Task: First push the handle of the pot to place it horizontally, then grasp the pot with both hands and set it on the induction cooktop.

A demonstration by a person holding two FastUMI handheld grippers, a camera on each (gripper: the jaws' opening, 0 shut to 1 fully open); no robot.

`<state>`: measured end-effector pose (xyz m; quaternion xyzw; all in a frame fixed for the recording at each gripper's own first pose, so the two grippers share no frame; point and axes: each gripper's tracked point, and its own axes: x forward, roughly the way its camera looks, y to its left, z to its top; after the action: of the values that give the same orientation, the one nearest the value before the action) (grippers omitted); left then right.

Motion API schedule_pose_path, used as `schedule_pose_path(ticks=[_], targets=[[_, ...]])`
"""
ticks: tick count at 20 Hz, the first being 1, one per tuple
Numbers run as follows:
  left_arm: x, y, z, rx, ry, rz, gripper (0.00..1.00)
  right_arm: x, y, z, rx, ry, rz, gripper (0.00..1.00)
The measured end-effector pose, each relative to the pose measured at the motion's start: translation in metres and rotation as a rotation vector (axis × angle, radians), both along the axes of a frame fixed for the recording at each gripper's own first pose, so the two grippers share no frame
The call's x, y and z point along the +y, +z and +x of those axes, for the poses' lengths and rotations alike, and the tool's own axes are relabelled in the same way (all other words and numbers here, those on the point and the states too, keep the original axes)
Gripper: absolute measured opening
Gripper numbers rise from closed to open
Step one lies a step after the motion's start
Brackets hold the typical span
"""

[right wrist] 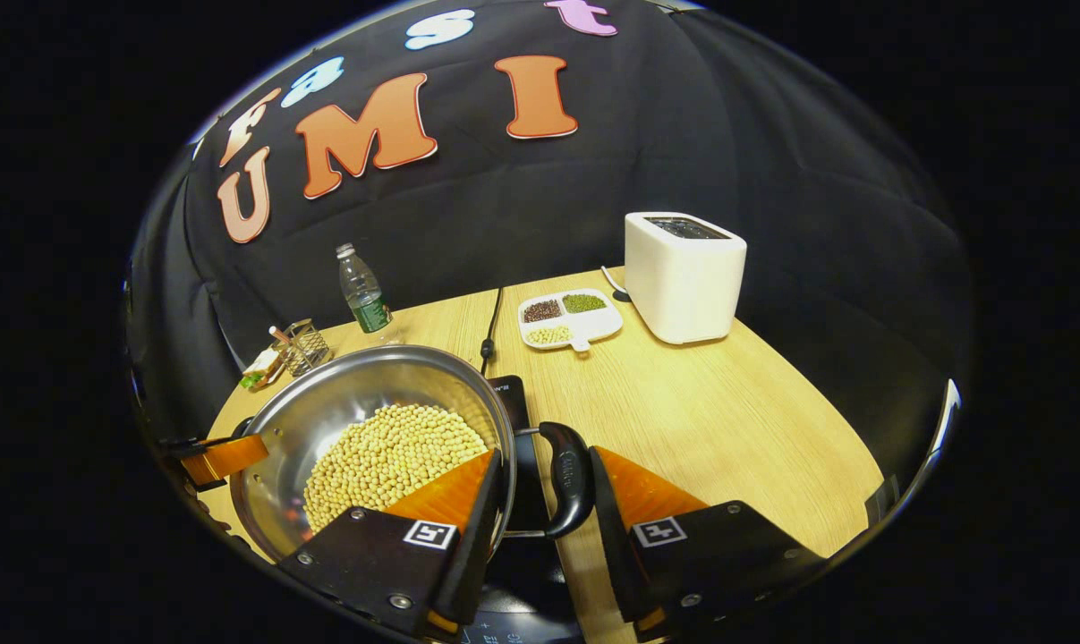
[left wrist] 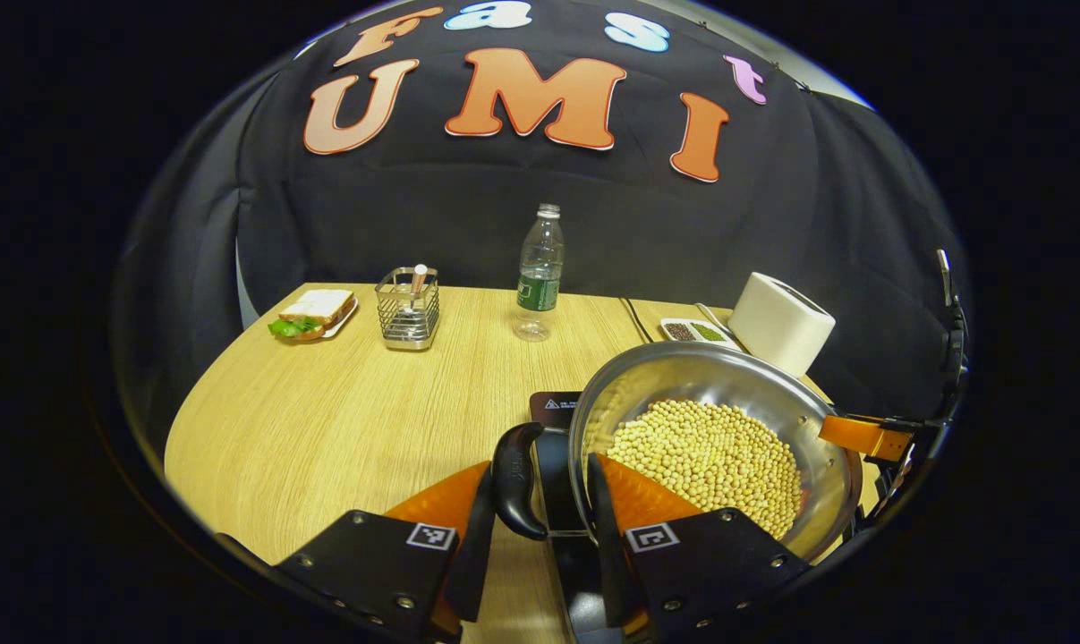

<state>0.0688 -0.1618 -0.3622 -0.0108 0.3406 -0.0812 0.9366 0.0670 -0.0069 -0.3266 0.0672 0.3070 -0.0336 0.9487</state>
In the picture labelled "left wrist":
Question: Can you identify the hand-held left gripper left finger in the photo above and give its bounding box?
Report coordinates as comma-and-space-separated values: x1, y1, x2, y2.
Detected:
276, 461, 497, 643

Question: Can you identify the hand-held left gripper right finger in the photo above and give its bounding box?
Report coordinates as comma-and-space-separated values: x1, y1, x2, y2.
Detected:
586, 453, 813, 644

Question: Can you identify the black induction cooktop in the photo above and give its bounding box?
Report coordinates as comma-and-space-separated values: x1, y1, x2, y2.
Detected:
529, 391, 630, 644

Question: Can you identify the steel pot with black handles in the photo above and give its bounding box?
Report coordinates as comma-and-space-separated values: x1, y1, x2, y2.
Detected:
491, 341, 864, 564

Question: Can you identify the white toaster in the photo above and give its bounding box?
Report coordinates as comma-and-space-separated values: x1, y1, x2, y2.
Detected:
727, 272, 837, 379

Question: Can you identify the pile of soybeans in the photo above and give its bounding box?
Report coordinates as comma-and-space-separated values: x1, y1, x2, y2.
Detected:
606, 399, 804, 540

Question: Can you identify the white seasoning tray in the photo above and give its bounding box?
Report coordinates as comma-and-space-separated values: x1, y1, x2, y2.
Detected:
659, 318, 742, 352

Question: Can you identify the clear plastic water bottle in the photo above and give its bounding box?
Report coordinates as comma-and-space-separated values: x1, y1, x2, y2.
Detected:
514, 203, 566, 343

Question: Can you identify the sandwich with lettuce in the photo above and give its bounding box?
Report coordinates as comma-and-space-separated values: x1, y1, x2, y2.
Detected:
268, 288, 356, 342

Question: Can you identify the black cable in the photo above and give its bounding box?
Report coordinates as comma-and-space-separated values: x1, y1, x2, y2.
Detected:
620, 297, 653, 344

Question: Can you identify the wire utensil holder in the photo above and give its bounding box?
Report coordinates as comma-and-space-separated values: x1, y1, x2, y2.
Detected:
376, 267, 441, 351

